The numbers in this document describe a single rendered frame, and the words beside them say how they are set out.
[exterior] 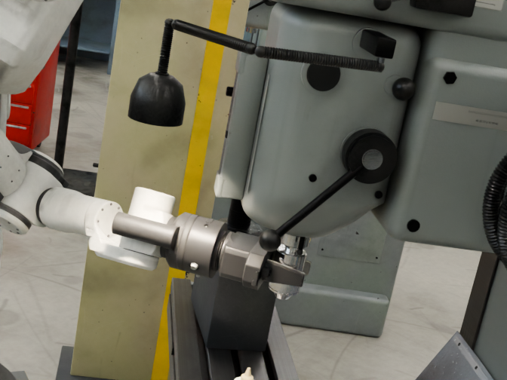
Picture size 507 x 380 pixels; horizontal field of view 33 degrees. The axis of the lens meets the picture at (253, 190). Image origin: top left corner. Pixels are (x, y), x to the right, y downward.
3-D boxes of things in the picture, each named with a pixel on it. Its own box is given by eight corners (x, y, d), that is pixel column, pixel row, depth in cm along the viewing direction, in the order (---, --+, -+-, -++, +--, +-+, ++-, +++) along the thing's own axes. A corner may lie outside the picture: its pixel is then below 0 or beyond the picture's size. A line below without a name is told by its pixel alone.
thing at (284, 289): (299, 286, 133) (306, 253, 132) (297, 298, 129) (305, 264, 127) (269, 280, 133) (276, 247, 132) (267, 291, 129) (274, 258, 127)
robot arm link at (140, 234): (192, 273, 137) (125, 255, 139) (210, 208, 138) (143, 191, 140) (176, 270, 126) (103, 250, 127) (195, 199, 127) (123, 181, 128)
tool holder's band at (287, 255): (306, 253, 132) (308, 247, 131) (305, 264, 127) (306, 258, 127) (276, 247, 132) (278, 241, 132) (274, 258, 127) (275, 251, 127)
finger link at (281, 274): (302, 289, 128) (262, 278, 129) (306, 269, 127) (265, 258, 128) (299, 292, 126) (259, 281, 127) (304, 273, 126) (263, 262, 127)
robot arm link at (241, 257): (264, 248, 123) (185, 227, 126) (251, 308, 126) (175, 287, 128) (281, 224, 135) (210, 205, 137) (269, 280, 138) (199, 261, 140)
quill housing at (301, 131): (244, 240, 117) (290, 4, 108) (231, 194, 136) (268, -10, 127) (379, 258, 120) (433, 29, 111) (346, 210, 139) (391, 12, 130)
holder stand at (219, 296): (204, 348, 165) (222, 252, 160) (189, 298, 186) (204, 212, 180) (265, 352, 168) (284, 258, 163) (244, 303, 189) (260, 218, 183)
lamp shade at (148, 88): (116, 111, 113) (123, 65, 111) (160, 111, 118) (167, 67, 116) (149, 127, 108) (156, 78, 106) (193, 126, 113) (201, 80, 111)
